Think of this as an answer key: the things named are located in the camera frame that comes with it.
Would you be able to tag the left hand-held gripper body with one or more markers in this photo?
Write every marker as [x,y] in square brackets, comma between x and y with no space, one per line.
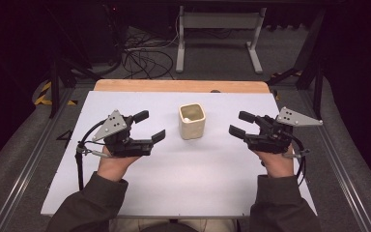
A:
[125,143]

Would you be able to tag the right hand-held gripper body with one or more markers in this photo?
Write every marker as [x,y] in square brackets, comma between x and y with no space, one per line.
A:
[270,140]

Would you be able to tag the small white ball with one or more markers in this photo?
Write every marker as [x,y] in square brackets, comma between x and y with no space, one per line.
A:
[186,120]

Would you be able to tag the cream square ceramic cup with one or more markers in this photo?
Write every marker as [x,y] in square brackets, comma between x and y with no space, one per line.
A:
[191,129]

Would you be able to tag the person's right hand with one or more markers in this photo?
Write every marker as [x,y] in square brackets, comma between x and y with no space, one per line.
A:
[277,164]

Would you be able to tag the person's left hand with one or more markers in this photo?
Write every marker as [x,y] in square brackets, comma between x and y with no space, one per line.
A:
[114,166]

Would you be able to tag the white board sheet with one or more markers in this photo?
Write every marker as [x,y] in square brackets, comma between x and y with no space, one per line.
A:
[174,180]

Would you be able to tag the black metal stand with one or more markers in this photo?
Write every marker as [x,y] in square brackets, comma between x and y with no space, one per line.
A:
[317,83]
[55,87]

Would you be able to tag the yellow and black floor tape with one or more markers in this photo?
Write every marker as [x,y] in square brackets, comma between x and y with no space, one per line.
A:
[43,96]

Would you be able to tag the white metal-legged desk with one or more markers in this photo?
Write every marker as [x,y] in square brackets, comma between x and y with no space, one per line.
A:
[219,20]

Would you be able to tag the aluminium floor rail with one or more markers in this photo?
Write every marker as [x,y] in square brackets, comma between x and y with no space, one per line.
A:
[22,180]
[344,180]

